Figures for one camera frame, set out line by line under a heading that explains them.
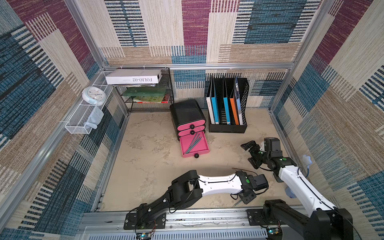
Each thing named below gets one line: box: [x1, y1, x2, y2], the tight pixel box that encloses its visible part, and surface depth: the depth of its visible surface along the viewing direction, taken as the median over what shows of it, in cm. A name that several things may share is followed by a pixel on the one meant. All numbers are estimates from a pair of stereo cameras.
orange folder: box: [229, 89, 240, 125], surface depth 91 cm
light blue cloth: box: [84, 106, 105, 130], surface depth 70 cm
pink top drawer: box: [177, 119, 206, 131], surface depth 93 cm
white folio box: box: [105, 69, 163, 85], surface depth 81 cm
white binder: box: [206, 74, 215, 125], surface depth 93 cm
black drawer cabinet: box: [169, 99, 207, 139], surface depth 100 cm
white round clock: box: [82, 86, 107, 106], surface depth 76 cm
